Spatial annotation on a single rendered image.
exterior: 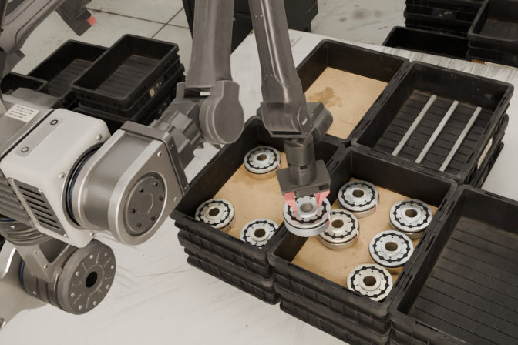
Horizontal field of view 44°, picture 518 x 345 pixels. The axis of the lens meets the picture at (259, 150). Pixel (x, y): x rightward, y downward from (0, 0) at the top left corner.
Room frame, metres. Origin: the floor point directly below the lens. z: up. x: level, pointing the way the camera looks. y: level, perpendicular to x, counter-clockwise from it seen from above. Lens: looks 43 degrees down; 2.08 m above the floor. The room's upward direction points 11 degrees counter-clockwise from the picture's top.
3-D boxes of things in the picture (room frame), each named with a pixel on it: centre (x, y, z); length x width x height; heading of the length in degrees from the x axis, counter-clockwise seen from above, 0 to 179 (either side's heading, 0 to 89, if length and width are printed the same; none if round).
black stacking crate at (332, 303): (0.93, -0.21, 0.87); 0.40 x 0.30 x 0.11; 138
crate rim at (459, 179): (1.23, -0.47, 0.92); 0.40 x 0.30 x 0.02; 138
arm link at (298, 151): (0.90, -0.08, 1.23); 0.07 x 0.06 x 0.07; 143
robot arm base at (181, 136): (0.72, 0.13, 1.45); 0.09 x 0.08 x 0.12; 53
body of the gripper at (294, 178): (0.89, -0.08, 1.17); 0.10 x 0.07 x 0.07; 93
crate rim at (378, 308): (0.93, -0.21, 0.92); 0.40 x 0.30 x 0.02; 138
